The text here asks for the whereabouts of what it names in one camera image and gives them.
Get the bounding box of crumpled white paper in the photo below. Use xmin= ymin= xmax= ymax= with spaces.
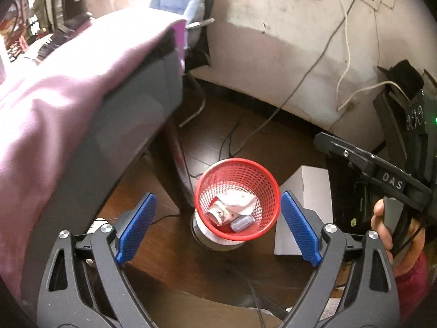
xmin=206 ymin=191 xmax=257 ymax=227

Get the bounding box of white cardboard box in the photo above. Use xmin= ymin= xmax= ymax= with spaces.
xmin=274 ymin=165 xmax=333 ymax=256

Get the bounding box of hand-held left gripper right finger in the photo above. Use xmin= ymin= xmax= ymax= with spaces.
xmin=280 ymin=190 xmax=401 ymax=328

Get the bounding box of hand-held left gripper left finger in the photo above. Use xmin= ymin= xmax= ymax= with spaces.
xmin=37 ymin=192 xmax=158 ymax=328

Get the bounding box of cluttered shelf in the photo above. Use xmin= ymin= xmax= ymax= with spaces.
xmin=0 ymin=0 xmax=93 ymax=64

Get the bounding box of blue seat cushion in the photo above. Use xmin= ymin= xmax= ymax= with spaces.
xmin=149 ymin=0 xmax=207 ymax=22

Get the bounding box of black power cable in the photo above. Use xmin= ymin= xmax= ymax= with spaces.
xmin=218 ymin=0 xmax=361 ymax=160

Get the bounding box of metal pot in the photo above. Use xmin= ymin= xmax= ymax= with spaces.
xmin=189 ymin=212 xmax=247 ymax=253

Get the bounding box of grey round table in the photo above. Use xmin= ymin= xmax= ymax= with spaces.
xmin=20 ymin=49 xmax=184 ymax=315

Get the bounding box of person's right forearm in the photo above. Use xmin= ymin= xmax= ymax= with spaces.
xmin=395 ymin=249 xmax=435 ymax=322

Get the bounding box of purple tablecloth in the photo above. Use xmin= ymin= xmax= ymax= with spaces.
xmin=0 ymin=8 xmax=188 ymax=301

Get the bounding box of magenta plastic bag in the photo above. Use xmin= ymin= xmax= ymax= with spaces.
xmin=173 ymin=20 xmax=189 ymax=76

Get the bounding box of person's right hand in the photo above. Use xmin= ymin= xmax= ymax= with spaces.
xmin=370 ymin=198 xmax=426 ymax=277

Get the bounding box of white power cable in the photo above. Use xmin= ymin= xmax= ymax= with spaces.
xmin=337 ymin=81 xmax=408 ymax=112
xmin=335 ymin=0 xmax=353 ymax=112

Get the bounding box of red mesh waste basket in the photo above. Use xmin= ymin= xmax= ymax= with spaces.
xmin=194 ymin=158 xmax=281 ymax=243

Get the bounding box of small white plastic bottle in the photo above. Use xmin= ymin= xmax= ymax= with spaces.
xmin=230 ymin=213 xmax=255 ymax=233

